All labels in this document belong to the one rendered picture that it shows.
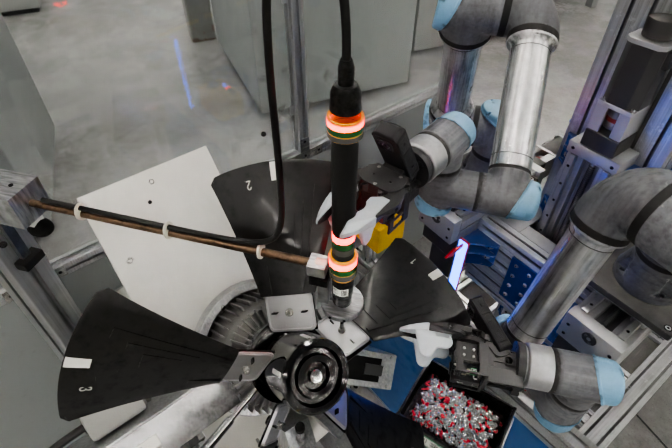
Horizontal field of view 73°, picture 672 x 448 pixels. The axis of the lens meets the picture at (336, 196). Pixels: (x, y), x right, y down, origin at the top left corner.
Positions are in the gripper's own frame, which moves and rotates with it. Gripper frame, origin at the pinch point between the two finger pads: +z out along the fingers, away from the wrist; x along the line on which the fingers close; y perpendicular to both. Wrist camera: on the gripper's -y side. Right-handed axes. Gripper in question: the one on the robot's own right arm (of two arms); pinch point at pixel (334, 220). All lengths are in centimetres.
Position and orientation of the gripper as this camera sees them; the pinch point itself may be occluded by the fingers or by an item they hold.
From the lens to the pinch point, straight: 62.1
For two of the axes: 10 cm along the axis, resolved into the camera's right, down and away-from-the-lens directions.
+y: 0.0, 7.6, 6.5
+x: -7.6, -4.2, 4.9
